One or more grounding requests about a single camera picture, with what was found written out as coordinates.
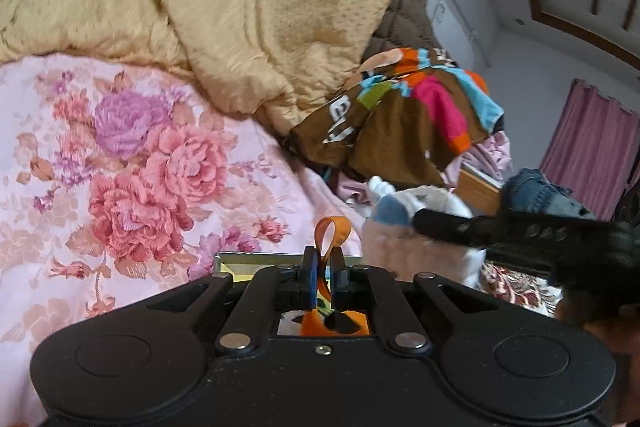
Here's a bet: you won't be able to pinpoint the pink curtain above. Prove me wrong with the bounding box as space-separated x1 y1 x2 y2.
537 78 640 223

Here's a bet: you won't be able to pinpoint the brown down jacket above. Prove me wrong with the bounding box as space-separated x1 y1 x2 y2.
362 0 446 62

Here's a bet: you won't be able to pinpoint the pink floral bedsheet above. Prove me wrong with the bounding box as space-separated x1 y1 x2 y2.
0 52 381 427

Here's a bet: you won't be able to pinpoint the orange looped strap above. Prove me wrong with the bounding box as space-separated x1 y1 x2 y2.
300 216 371 338

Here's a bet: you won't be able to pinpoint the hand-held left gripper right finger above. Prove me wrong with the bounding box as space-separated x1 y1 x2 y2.
330 248 501 355

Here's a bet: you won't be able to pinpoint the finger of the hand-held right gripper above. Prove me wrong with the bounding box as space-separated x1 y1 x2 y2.
415 208 496 248

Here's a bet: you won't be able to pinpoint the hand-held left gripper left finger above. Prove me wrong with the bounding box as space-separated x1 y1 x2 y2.
135 247 318 355

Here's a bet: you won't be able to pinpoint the blue jeans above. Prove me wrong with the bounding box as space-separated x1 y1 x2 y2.
500 168 596 220

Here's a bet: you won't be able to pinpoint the brown multicoloured cloth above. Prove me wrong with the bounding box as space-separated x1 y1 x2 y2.
290 47 506 188

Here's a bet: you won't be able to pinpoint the wooden bed frame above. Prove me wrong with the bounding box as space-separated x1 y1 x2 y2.
455 167 506 218

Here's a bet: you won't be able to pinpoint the white maroon ornate cloth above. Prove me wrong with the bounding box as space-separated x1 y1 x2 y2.
480 259 563 318

